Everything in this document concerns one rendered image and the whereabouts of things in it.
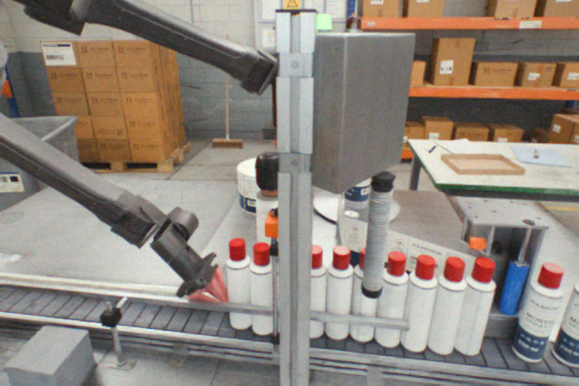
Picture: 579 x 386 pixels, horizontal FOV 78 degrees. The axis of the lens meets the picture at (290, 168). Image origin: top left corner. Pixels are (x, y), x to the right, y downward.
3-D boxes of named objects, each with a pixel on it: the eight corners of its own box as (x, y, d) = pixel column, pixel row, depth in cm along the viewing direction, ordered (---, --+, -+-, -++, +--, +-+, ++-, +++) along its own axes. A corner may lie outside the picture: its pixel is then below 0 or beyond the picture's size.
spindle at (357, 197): (367, 199, 133) (374, 124, 123) (369, 210, 125) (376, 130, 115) (343, 197, 135) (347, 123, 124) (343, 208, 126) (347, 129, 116)
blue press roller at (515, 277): (507, 320, 76) (525, 255, 70) (514, 332, 73) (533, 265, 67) (490, 318, 76) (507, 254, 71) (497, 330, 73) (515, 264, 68)
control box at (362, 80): (402, 162, 56) (417, 32, 49) (337, 196, 44) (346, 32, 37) (347, 148, 62) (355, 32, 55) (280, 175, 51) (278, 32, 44)
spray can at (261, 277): (279, 321, 79) (278, 241, 71) (270, 339, 74) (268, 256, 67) (258, 315, 80) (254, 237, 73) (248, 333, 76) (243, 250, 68)
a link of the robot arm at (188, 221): (116, 233, 71) (137, 207, 68) (144, 208, 82) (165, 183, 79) (163, 270, 73) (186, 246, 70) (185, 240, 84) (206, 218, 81)
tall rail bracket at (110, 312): (143, 342, 79) (130, 281, 73) (124, 371, 73) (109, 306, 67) (129, 340, 80) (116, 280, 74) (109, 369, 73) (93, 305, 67)
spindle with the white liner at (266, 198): (289, 243, 107) (289, 149, 97) (285, 261, 99) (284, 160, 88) (261, 240, 109) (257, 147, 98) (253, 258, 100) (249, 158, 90)
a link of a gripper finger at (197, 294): (242, 284, 79) (214, 254, 77) (233, 307, 73) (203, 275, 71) (221, 297, 81) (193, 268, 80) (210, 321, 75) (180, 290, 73)
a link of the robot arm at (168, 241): (140, 247, 70) (159, 232, 69) (156, 229, 77) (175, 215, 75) (165, 271, 72) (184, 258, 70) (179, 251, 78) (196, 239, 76)
